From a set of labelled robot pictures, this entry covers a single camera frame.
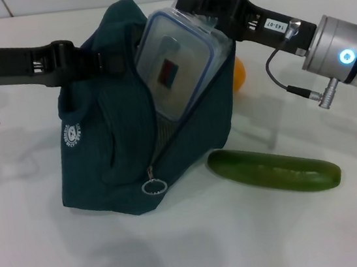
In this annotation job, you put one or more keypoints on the clear food container blue seal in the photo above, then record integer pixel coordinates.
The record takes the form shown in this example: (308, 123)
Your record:
(175, 61)

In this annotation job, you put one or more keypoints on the dark teal insulated lunch bag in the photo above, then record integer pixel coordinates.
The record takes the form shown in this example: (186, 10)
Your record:
(115, 132)

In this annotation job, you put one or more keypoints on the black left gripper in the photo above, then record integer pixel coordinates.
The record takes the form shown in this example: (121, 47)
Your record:
(8, 63)

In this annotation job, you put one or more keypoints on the orange pear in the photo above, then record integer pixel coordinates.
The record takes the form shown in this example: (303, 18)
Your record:
(239, 74)

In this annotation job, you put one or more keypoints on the green cucumber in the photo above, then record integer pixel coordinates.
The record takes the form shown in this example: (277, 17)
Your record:
(269, 171)

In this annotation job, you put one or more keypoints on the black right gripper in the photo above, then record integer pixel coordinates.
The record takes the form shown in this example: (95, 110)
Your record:
(266, 26)

